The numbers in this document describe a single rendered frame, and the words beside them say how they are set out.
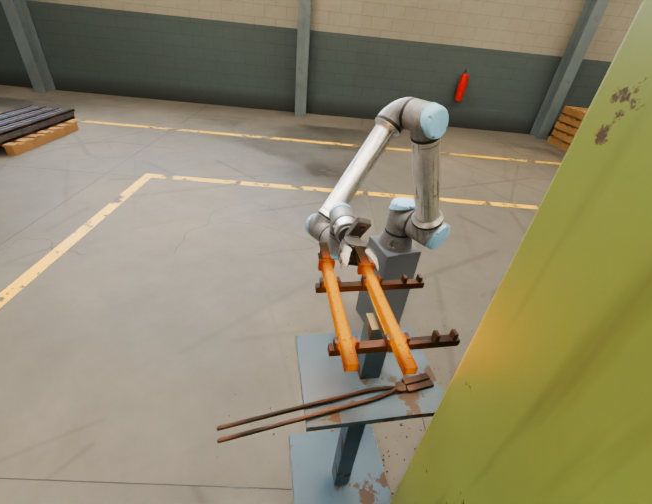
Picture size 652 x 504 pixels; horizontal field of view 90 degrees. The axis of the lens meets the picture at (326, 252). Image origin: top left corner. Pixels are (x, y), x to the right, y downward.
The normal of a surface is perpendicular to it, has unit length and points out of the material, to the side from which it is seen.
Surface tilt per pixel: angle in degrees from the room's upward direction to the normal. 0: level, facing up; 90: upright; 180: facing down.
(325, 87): 90
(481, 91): 90
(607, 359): 90
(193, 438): 0
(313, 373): 0
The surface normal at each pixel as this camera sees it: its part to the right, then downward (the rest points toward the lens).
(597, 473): -0.99, -0.04
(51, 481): 0.09, -0.82
